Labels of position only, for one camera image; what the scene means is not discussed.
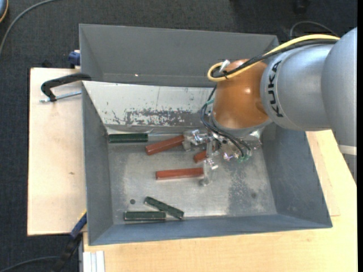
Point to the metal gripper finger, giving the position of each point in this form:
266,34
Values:
209,171
194,139

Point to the red-brown flat block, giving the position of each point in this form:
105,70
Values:
199,156
163,146
178,173

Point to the dark green flat block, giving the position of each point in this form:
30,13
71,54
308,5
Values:
128,138
143,216
164,207

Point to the grey metal bin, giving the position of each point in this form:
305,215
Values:
170,55

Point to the pale wood flat board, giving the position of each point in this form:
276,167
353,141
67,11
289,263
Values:
54,152

